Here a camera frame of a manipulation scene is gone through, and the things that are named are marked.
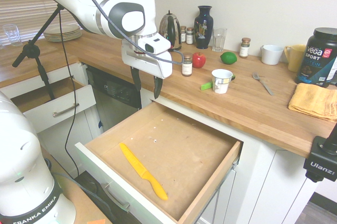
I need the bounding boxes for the black and steel dishwasher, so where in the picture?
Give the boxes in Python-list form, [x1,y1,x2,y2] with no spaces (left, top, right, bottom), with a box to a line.
[85,65,143,133]

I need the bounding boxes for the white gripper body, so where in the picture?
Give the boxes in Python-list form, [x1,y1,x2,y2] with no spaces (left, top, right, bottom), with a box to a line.
[121,38,173,80]

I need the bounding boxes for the green lime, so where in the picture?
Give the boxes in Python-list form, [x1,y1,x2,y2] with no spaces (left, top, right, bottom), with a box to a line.
[220,51,238,65]

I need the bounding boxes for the small open white drawer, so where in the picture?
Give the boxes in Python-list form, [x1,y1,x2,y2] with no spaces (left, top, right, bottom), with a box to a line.
[10,76,97,134]

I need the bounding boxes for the thin black hanging cable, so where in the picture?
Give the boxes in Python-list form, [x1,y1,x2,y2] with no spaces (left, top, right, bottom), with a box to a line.
[57,10,80,178]

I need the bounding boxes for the metal small drawer handle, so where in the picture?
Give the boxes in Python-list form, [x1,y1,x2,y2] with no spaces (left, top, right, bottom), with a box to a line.
[52,102,80,118]

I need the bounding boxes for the stack of cream plates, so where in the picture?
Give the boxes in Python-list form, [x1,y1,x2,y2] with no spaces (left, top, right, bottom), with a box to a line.
[43,25,83,42]

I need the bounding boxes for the black Ulanzi camera mount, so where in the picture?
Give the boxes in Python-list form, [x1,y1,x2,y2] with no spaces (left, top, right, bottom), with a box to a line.
[303,126,337,182]

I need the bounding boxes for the dark blue painted vase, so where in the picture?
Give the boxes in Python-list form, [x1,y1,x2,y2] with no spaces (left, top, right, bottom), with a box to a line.
[194,5,213,50]

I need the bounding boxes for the black camera boom stand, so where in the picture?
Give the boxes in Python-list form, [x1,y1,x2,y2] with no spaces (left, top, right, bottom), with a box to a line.
[12,4,66,101]

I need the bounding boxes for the red apple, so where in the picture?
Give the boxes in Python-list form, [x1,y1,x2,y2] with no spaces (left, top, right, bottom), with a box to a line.
[192,52,206,69]

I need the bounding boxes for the white mug with checkered rim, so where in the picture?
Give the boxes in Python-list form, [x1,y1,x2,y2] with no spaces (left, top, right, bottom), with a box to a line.
[211,69,234,94]

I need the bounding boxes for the stainless steel kettle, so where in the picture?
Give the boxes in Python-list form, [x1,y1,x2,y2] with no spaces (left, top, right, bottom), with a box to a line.
[158,10,183,52]

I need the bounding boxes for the window blinds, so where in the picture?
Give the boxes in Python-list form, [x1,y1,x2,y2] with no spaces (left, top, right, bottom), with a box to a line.
[0,0,95,44]

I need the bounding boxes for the grey braided camera cable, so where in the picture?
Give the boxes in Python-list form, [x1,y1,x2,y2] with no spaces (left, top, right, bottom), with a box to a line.
[64,0,186,66]

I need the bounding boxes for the yellow mug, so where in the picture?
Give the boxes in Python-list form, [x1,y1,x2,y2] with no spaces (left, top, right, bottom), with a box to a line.
[283,44,308,73]

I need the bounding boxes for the black Vega protein tub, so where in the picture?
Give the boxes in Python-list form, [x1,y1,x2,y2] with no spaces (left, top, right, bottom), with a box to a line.
[295,27,337,88]

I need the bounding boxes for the plain white mug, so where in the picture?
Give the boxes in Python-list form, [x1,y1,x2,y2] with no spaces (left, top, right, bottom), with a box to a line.
[260,44,284,65]

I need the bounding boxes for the yellow plastic knife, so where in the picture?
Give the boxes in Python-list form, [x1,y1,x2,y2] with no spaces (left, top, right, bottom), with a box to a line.
[118,142,169,201]

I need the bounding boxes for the metal large drawer handle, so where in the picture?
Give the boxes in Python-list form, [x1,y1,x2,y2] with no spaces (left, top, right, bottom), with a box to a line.
[101,183,131,213]

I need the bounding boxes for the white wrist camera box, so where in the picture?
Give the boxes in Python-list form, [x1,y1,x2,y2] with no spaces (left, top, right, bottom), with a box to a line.
[136,33,172,55]

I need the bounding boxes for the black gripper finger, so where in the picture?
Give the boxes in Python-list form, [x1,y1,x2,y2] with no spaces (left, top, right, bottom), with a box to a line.
[130,66,142,92]
[153,75,164,100]

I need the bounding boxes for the folded yellow towel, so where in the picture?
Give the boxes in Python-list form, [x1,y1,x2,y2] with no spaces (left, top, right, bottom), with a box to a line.
[288,82,337,122]

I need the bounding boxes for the large open wooden drawer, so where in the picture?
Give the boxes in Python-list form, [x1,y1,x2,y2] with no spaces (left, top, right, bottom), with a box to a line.
[75,99,243,224]

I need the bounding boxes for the clear faceted drinking glass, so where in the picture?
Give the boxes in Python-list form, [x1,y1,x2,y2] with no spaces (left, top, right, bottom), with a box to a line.
[212,27,228,53]

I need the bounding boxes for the white cabinet door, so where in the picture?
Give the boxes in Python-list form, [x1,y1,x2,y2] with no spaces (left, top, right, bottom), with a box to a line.
[200,149,318,224]

